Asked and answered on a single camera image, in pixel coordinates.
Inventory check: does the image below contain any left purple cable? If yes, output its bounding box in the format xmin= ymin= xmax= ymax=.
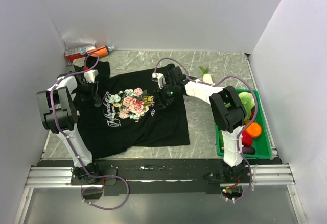
xmin=50 ymin=53 xmax=130 ymax=211

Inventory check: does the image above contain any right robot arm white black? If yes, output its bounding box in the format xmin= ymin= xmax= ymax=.
xmin=151 ymin=67 xmax=247 ymax=183

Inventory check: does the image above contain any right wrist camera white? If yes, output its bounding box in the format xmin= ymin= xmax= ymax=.
xmin=151 ymin=73 xmax=166 ymax=89

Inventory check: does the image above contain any green plastic bin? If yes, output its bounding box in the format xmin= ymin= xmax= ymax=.
xmin=215 ymin=90 xmax=272 ymax=159

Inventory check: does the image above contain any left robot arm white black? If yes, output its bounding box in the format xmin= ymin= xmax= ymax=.
xmin=36 ymin=65 xmax=101 ymax=184

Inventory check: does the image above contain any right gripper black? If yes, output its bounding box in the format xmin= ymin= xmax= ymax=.
xmin=153 ymin=83 xmax=178 ymax=111

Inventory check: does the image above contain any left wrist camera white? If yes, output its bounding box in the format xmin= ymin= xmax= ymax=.
xmin=83 ymin=67 xmax=99 ymax=84

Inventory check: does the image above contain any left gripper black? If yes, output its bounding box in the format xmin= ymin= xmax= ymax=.
xmin=73 ymin=80 xmax=102 ymax=103

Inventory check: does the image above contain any purple cable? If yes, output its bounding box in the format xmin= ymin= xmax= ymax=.
xmin=154 ymin=57 xmax=258 ymax=202
xmin=50 ymin=53 xmax=130 ymax=211

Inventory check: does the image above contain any green toy lettuce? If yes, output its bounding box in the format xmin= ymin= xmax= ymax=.
xmin=239 ymin=92 xmax=255 ymax=121

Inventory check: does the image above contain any black printed t-shirt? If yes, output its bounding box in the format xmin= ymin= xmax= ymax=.
xmin=74 ymin=62 xmax=190 ymax=159

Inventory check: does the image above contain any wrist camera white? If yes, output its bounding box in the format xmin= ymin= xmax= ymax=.
xmin=83 ymin=67 xmax=99 ymax=84
xmin=151 ymin=73 xmax=166 ymax=89

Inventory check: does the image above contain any orange black cylinder tool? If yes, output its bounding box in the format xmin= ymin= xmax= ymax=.
xmin=87 ymin=45 xmax=115 ymax=58

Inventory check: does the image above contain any orange toy fruit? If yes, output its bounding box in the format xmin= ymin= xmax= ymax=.
xmin=245 ymin=122 xmax=262 ymax=138

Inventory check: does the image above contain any red toy pepper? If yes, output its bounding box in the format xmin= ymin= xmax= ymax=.
xmin=242 ymin=108 xmax=254 ymax=146

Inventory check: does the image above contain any clear plastic bag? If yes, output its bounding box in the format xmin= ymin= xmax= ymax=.
xmin=62 ymin=31 xmax=96 ymax=49

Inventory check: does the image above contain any red white toothpaste box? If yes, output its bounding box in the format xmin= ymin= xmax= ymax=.
xmin=65 ymin=45 xmax=96 ymax=61

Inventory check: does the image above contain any white toy radish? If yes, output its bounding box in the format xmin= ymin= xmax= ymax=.
xmin=199 ymin=66 xmax=213 ymax=85

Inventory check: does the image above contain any purple toy eggplant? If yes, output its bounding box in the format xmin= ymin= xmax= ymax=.
xmin=242 ymin=146 xmax=256 ymax=155

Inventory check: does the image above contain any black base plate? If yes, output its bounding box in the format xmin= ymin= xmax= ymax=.
xmin=70 ymin=158 xmax=282 ymax=197

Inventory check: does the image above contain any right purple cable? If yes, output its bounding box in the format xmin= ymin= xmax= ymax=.
xmin=154 ymin=57 xmax=258 ymax=202

